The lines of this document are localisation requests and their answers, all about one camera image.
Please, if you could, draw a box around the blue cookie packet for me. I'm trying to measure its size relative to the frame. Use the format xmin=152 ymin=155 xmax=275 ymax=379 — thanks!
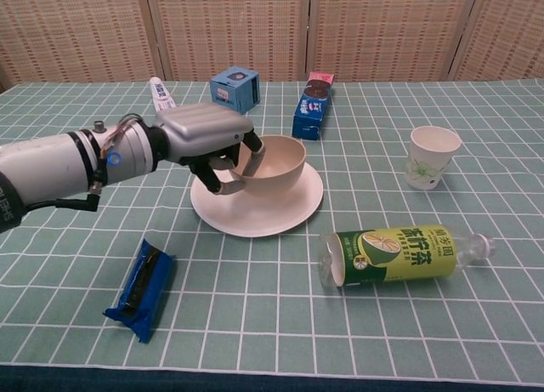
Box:
xmin=101 ymin=237 xmax=178 ymax=344

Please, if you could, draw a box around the green checkered tablecloth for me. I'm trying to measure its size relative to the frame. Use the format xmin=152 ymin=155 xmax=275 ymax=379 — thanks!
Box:
xmin=0 ymin=80 xmax=544 ymax=392

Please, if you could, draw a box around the white round plate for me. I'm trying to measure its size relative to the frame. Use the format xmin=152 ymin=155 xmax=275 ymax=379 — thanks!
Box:
xmin=190 ymin=162 xmax=326 ymax=239

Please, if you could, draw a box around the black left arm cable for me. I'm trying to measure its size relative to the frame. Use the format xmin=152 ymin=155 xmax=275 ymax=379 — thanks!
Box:
xmin=24 ymin=170 xmax=107 ymax=215

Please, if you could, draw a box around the blue cube carton box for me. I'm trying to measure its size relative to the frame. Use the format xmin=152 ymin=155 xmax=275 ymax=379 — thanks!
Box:
xmin=209 ymin=65 xmax=261 ymax=116

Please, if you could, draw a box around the blue cookie box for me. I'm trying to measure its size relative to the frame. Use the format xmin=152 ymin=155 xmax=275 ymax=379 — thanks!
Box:
xmin=291 ymin=71 xmax=335 ymax=142

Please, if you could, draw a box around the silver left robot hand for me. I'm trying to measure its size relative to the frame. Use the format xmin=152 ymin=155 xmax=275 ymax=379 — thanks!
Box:
xmin=149 ymin=102 xmax=267 ymax=196

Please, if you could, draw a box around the bamboo folding screen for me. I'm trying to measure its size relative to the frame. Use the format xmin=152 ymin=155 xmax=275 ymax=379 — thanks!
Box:
xmin=0 ymin=0 xmax=544 ymax=92

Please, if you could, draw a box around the green label tea bottle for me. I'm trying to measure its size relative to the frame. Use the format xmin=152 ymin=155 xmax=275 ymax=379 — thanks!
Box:
xmin=318 ymin=224 xmax=497 ymax=289

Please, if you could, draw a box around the white paper cup green flower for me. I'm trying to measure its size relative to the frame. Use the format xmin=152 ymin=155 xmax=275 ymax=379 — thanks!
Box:
xmin=403 ymin=125 xmax=463 ymax=192

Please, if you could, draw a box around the beige bowl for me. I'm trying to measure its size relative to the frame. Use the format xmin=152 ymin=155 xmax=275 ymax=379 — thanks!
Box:
xmin=230 ymin=134 xmax=308 ymax=198

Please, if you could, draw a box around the white toothpaste tube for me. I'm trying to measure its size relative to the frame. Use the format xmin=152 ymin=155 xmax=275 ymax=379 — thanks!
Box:
xmin=149 ymin=77 xmax=179 ymax=113

